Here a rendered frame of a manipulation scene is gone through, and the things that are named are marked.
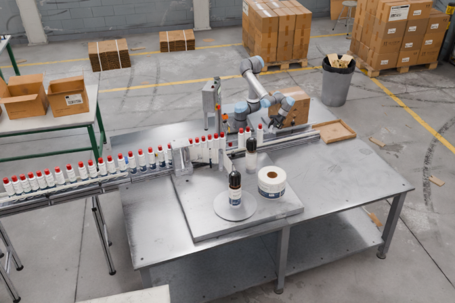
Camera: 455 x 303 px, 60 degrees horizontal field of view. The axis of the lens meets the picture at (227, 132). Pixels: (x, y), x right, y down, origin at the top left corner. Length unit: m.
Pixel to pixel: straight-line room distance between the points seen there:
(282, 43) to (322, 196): 3.92
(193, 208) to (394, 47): 4.65
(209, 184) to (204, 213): 0.30
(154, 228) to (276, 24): 4.34
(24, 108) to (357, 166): 3.17
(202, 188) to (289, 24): 4.04
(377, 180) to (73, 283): 2.60
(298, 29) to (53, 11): 4.60
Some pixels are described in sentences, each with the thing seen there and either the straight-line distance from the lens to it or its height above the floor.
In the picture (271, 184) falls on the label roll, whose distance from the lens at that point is 2.79.
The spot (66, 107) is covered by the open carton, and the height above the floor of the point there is 0.87.
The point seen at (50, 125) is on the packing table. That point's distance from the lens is 4.22.
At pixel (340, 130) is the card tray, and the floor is 0.83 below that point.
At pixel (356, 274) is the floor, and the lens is 3.69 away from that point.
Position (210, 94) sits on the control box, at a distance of 2.96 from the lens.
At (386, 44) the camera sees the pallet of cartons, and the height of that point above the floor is 0.56.
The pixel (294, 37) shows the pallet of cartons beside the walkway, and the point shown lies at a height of 0.52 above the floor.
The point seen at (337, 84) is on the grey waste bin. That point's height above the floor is 0.37.
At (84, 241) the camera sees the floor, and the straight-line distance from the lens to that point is 4.02.
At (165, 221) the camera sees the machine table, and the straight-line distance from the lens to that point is 2.84.
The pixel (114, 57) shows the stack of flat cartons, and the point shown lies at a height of 0.22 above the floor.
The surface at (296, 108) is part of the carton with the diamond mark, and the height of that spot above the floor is 1.03.
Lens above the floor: 2.88
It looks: 35 degrees down
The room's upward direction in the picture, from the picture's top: 1 degrees counter-clockwise
